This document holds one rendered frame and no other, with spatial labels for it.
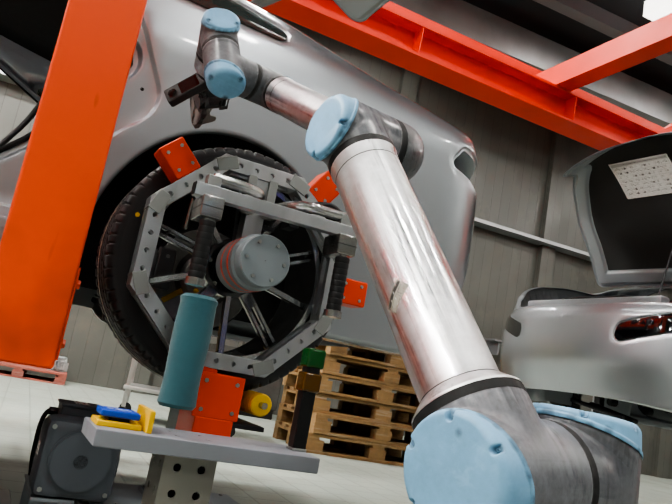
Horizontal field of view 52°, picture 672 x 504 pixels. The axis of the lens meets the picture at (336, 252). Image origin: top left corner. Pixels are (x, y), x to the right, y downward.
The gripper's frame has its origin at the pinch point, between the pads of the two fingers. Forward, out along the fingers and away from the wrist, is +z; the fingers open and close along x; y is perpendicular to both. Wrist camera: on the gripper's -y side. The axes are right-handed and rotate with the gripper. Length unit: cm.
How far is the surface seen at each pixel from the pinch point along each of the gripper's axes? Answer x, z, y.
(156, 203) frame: -27.3, -4.2, -18.6
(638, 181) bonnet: 27, 134, 333
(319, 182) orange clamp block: -28.3, -3.4, 26.1
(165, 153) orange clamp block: -16.7, -9.6, -13.8
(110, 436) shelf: -86, -21, -45
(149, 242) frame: -35.1, 0.3, -22.2
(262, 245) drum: -47.7, -9.4, 0.5
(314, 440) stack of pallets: -1, 414, 162
